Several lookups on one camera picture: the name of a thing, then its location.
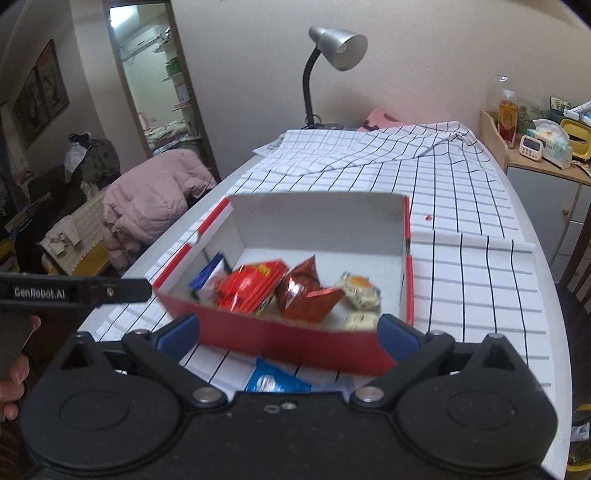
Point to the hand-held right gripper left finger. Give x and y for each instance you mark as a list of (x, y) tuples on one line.
[(180, 332)]

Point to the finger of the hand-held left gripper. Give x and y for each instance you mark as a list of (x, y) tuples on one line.
[(124, 290)]

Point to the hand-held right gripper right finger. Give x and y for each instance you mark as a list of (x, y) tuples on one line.
[(397, 334)]

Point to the yellow white snack packet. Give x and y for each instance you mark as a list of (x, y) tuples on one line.
[(361, 321)]

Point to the green orange pastry packet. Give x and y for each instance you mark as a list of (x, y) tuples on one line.
[(360, 288)]

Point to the white blue snack packet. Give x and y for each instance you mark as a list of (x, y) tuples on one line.
[(207, 277)]

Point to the large red snack packet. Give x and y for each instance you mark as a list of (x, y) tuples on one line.
[(249, 288)]

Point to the red cardboard box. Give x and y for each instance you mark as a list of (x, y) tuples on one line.
[(300, 341)]

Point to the brown red foil packet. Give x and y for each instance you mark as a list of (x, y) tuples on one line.
[(304, 288)]

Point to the blue cookie packet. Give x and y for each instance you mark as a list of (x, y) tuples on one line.
[(272, 381)]

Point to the person's left hand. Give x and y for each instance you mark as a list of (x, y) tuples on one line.
[(11, 392)]

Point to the cream quilted seat cover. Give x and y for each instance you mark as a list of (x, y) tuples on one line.
[(87, 221)]

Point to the white checked tablecloth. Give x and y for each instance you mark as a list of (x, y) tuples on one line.
[(461, 277)]

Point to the pink puffer jacket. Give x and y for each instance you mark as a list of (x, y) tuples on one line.
[(152, 198)]

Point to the pile of dark clothes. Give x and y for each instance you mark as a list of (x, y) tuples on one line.
[(97, 159)]

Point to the bed with patterned bedding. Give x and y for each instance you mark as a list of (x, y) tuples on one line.
[(171, 136)]

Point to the brown wooden chair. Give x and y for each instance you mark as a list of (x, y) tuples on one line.
[(577, 277)]

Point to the wooden side cabinet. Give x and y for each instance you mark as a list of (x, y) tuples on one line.
[(540, 198)]

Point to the printed paper sheet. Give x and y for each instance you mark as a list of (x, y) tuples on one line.
[(268, 147)]

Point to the pink pouch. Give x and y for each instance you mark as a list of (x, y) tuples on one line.
[(378, 120)]

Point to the yellow waste bin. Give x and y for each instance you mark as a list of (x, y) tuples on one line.
[(579, 468)]

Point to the white kitchen timer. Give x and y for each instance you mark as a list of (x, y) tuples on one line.
[(531, 146)]

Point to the orange drink bottle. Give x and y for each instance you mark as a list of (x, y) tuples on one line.
[(507, 117)]

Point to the tissue pack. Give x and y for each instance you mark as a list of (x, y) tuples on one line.
[(554, 143)]

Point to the white air conditioner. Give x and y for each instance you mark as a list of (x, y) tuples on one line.
[(141, 41)]

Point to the small green plant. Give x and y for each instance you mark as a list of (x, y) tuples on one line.
[(531, 117)]

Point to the yellow tissue box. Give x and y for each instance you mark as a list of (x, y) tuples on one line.
[(579, 138)]

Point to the clear glass dome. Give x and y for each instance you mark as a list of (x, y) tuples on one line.
[(496, 85)]

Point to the white handheld device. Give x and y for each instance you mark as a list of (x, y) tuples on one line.
[(579, 111)]

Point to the silver desk lamp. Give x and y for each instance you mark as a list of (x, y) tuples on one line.
[(341, 46)]

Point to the dark framed wall painting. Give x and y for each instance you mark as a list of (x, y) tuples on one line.
[(53, 81), (30, 108)]

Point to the wooden door frame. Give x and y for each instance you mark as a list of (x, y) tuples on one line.
[(203, 115)]

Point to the white wall shelves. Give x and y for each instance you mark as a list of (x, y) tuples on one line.
[(178, 74)]

